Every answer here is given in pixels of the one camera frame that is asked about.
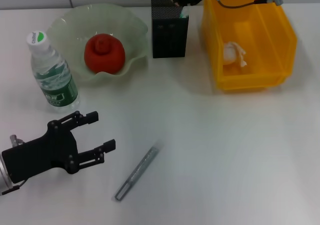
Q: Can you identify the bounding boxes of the green glass fruit plate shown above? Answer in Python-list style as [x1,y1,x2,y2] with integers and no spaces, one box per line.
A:
[46,2,149,87]

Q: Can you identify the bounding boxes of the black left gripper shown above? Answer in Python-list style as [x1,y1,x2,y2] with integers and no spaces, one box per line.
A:
[1,110,117,185]

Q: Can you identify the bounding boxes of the left wrist cable with plugs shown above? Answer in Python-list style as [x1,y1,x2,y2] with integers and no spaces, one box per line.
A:
[1,134,26,196]

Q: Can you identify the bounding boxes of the mint green utility knife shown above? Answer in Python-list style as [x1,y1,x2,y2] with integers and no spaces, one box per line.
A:
[179,5,190,19]

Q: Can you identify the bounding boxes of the red-orange toy orange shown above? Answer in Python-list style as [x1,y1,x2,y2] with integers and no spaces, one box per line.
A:
[83,33,126,74]

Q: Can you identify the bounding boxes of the yellow plastic bin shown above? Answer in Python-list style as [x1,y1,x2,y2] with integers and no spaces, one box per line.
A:
[199,0,298,92]

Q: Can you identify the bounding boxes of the grey glitter pen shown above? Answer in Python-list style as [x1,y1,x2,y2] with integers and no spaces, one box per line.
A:
[114,146,160,202]

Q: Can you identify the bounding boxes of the black mesh pen holder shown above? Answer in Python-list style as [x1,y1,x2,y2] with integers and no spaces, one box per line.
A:
[150,0,190,59]

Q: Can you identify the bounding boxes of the white paper ball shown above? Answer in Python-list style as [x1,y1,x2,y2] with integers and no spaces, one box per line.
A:
[222,41,249,67]

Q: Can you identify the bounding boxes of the clear green-label water bottle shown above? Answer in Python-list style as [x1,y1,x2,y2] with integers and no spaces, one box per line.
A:
[25,30,82,113]

